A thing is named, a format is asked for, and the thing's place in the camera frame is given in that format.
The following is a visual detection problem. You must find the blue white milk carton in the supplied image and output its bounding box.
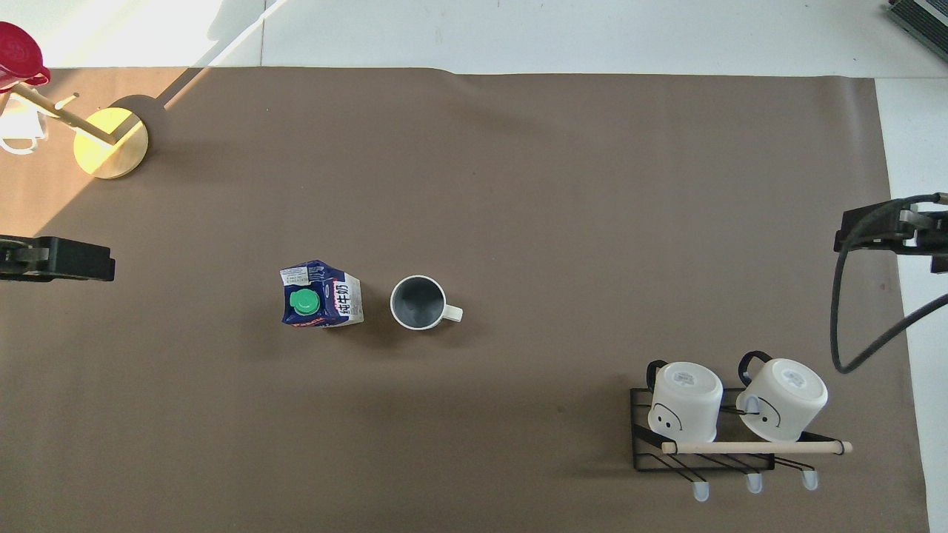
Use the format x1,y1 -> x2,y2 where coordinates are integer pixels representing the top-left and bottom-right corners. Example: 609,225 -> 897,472
280,260 -> 364,329

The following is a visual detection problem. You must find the clear glass cup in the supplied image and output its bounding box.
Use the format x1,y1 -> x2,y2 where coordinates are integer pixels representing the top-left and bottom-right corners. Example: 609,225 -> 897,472
0,93 -> 50,156

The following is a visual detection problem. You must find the red cup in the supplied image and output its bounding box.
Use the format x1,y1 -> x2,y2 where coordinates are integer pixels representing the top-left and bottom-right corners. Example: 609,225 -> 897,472
0,21 -> 51,93

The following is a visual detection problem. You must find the white mug grey inside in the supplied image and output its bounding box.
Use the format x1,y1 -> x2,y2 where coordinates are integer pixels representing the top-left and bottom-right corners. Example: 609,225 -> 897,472
390,275 -> 464,331

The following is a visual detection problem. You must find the wooden mug tree stand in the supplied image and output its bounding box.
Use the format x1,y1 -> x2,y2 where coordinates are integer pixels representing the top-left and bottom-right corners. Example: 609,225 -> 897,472
10,81 -> 150,180

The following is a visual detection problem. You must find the grey ribbed device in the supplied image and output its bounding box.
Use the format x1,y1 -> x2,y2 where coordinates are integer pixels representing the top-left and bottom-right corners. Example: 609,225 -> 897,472
886,0 -> 948,42

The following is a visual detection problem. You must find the white mug black handle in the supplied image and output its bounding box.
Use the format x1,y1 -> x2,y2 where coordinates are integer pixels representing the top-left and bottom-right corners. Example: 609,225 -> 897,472
646,360 -> 724,443
735,351 -> 829,443

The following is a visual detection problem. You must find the black wire rack wooden bar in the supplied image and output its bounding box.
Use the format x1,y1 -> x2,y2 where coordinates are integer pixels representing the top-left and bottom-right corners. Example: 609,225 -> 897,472
630,385 -> 853,503

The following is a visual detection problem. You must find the black cable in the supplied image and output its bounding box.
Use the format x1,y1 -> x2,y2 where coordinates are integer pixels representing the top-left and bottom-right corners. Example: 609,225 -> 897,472
829,192 -> 948,375

